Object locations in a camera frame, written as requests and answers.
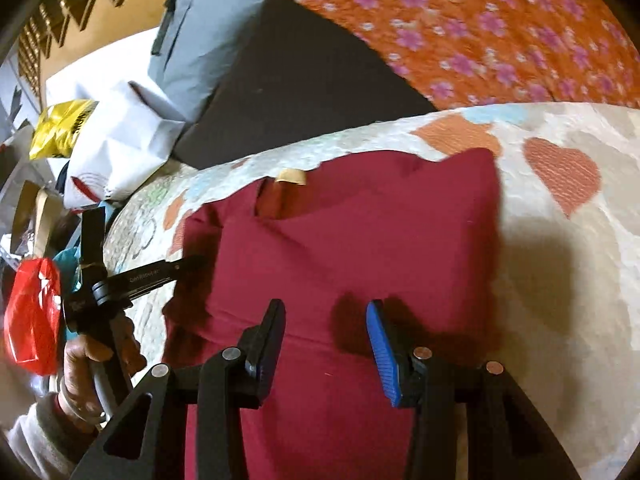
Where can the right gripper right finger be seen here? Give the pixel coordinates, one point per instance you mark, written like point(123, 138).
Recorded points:
point(414, 379)

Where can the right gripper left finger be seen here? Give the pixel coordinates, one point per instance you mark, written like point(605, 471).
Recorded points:
point(238, 378)

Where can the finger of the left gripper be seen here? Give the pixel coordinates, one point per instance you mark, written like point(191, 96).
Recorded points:
point(142, 280)

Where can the dark red garment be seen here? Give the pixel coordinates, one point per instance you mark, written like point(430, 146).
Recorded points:
point(420, 236)

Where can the person's left hand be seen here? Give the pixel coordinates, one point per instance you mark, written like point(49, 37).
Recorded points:
point(77, 394)

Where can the red plastic bag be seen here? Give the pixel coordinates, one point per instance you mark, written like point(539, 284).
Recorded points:
point(32, 320)

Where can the white plastic bag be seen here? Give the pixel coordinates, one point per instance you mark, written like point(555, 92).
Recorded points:
point(129, 135)

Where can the yellow plastic bag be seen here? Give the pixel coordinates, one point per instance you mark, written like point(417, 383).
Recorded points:
point(58, 129)

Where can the heart patterned white quilt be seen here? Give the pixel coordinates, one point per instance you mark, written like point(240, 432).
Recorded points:
point(568, 285)

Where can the black cushion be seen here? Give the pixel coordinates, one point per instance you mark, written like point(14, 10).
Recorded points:
point(298, 76)

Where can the grey fabric bag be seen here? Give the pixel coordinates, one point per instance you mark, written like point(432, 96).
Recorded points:
point(195, 46)

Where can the orange floral bedsheet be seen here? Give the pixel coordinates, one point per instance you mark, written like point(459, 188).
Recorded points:
point(471, 52)

